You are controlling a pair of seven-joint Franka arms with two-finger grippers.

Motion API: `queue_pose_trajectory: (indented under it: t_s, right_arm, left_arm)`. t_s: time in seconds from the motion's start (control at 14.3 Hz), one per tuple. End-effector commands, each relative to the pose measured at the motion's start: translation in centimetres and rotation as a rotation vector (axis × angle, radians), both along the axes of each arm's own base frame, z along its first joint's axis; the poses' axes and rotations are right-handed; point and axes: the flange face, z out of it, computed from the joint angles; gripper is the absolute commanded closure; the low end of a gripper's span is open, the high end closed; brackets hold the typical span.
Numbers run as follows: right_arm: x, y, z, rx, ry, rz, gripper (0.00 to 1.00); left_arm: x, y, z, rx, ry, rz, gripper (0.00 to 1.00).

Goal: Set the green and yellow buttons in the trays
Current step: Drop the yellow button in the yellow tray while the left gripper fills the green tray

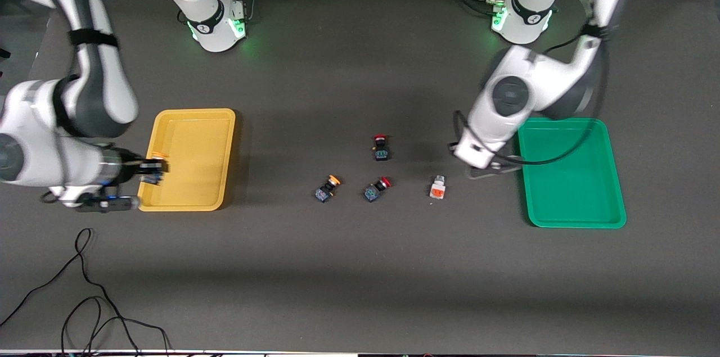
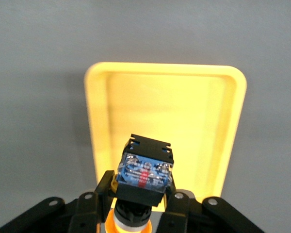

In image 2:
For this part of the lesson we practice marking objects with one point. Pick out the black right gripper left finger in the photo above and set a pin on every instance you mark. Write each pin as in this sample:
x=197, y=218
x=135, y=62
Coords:
x=99, y=201

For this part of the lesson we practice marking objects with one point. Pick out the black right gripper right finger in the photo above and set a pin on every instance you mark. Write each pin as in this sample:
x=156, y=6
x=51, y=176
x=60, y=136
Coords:
x=184, y=213

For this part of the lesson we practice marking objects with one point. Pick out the yellow push button switch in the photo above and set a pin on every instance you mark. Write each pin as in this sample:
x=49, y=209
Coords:
x=145, y=174

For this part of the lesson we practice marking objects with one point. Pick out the yellow plastic tray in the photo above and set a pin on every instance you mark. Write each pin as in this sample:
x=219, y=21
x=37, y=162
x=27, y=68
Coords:
x=165, y=109

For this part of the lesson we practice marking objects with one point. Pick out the dark grey table mat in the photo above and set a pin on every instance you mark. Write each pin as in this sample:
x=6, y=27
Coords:
x=38, y=97

